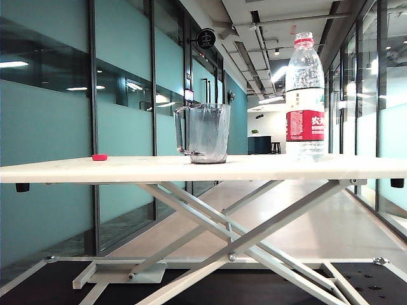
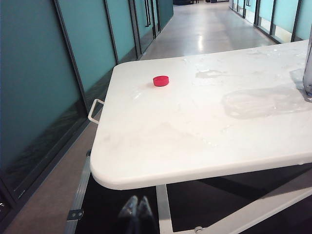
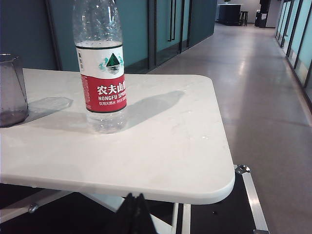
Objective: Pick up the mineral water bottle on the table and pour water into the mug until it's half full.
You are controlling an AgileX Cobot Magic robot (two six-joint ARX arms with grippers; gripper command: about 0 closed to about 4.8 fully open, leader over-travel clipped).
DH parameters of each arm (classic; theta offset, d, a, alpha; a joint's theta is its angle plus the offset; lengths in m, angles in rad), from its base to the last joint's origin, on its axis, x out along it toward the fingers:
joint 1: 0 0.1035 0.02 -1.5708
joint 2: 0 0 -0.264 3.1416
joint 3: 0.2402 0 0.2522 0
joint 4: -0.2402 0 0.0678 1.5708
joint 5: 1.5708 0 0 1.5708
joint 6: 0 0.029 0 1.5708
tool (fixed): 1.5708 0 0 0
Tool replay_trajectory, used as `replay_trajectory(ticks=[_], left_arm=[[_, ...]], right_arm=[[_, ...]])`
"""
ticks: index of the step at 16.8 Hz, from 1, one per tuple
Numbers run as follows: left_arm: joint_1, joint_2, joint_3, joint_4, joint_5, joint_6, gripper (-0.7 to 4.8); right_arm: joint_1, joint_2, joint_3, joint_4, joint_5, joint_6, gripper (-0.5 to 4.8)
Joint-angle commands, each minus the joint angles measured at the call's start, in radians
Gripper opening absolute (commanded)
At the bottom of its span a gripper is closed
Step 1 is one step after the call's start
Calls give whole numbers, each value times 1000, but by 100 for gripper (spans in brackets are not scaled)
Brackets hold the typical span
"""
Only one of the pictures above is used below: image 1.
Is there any clear red-label water bottle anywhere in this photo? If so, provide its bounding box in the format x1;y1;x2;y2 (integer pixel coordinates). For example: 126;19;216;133
285;31;326;163

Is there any clear plastic mug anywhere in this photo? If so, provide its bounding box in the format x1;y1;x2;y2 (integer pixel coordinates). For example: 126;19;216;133
173;102;231;165

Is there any dark blue cabinet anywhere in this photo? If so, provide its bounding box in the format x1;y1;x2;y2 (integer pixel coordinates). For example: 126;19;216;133
247;135;272;156

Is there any round black hanging sign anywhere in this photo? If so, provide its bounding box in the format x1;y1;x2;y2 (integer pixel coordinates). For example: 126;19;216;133
195;29;217;50

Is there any white scissor lift table frame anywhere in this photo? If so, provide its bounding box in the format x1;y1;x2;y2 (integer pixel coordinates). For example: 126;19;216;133
0;178;407;305

